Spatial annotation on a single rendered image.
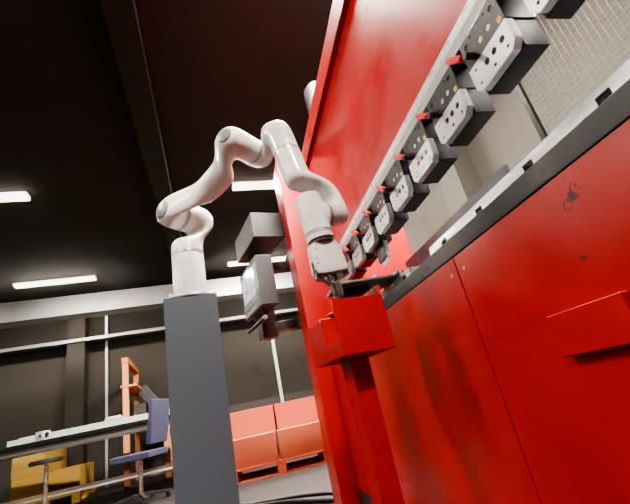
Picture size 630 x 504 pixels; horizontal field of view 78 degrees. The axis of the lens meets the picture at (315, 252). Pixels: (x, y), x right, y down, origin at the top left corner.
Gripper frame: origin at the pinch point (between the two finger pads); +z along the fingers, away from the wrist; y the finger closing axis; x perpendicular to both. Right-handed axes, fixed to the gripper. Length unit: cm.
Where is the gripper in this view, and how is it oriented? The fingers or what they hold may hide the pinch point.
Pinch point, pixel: (337, 290)
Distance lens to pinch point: 111.2
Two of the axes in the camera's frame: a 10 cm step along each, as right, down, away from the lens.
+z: 2.9, 9.0, -3.3
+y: -9.0, 1.5, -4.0
